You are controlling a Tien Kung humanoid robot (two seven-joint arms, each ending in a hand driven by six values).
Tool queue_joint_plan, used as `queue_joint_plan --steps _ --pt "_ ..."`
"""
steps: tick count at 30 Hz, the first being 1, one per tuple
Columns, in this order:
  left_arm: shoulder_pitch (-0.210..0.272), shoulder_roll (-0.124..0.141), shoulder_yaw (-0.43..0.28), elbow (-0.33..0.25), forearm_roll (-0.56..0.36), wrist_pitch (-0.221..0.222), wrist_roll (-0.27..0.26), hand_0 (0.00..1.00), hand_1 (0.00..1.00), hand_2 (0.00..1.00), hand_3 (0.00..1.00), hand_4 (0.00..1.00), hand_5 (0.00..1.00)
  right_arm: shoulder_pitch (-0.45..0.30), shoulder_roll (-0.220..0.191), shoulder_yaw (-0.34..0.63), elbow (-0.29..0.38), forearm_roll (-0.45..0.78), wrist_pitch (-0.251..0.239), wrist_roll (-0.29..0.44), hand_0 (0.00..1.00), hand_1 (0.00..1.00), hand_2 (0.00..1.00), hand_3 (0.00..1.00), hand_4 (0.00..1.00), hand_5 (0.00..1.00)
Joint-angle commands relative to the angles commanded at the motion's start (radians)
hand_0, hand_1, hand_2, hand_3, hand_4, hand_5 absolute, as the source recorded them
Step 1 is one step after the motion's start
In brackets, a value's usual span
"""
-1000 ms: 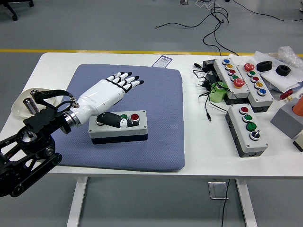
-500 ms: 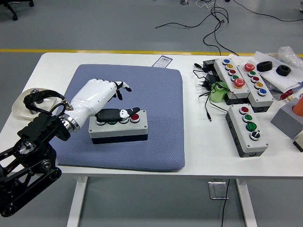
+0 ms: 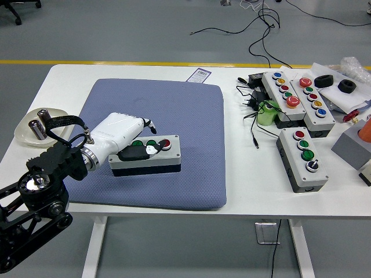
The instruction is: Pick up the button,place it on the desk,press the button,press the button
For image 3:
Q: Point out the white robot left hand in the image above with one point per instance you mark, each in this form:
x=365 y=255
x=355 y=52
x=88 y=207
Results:
x=116 y=130

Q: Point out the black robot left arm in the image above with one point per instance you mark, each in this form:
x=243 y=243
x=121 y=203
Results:
x=37 y=188

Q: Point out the five-button box blue button end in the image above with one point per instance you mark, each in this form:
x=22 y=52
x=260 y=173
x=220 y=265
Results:
x=291 y=113

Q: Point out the four-button control box grey base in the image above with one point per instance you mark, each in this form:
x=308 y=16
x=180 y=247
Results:
x=316 y=177

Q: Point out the five-button box red mushroom end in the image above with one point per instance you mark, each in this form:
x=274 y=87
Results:
x=325 y=121

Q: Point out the blue-grey textured mat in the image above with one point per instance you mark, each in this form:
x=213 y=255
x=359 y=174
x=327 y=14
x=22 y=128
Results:
x=179 y=116

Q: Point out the yellow floor tape line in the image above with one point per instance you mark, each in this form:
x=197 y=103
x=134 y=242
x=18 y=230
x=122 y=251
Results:
x=116 y=62

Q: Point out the dark cylindrical battery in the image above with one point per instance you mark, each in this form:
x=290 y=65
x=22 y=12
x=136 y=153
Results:
x=35 y=128
x=43 y=115

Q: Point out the beige shallow dish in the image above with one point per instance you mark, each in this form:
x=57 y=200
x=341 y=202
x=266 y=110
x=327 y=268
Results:
x=24 y=134

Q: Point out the purple barcode label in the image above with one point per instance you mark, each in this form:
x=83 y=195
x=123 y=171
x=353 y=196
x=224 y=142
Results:
x=200 y=74

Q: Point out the white table leg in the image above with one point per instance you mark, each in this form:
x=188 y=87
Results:
x=303 y=252
x=94 y=249

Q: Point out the black power adapter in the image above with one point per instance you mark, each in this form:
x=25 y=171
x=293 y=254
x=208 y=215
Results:
x=256 y=78

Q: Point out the green tape dispenser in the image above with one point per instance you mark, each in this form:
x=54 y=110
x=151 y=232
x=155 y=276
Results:
x=266 y=117

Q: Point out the black office chair base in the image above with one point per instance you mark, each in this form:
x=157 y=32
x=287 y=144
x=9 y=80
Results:
x=13 y=10

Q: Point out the red small tool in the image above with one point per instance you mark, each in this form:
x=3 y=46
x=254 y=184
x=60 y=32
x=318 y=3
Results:
x=349 y=117

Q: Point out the clear bubble wrap bag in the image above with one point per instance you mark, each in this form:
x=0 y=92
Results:
x=352 y=68

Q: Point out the orange cylinder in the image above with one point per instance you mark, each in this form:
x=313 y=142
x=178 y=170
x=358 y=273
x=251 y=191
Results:
x=366 y=131

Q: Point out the small white black box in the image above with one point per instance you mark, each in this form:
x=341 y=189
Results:
x=366 y=175

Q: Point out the metal bracket under table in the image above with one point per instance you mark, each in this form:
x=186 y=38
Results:
x=261 y=234

